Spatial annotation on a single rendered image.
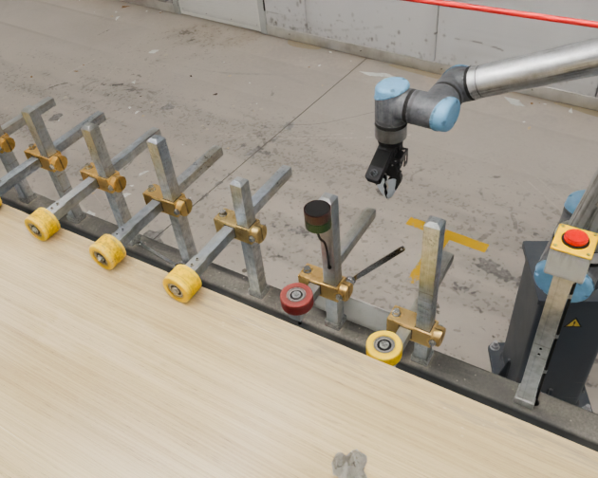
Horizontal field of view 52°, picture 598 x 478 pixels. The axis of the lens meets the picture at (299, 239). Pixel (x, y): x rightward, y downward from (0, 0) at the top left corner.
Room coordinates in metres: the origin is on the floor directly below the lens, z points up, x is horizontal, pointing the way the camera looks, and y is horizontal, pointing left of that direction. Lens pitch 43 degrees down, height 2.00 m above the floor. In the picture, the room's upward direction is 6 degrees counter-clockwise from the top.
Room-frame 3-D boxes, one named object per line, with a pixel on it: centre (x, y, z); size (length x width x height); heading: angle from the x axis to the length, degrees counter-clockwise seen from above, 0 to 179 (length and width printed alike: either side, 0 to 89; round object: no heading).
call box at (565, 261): (0.76, -0.49, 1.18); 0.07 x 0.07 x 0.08; 55
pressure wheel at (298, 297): (0.98, 0.02, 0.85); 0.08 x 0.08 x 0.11
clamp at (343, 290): (1.06, -0.05, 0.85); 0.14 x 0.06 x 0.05; 55
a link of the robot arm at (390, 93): (1.42, -0.29, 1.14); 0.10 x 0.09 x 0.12; 53
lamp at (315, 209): (1.01, -0.05, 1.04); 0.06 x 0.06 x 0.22; 55
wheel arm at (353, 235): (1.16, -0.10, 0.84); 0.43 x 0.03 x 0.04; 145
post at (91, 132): (1.48, 0.54, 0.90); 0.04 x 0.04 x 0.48; 55
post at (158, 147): (1.33, 0.34, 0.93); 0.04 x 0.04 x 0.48; 55
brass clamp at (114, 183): (1.49, 0.56, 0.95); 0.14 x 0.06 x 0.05; 55
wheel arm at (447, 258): (0.97, -0.27, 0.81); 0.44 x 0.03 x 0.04; 145
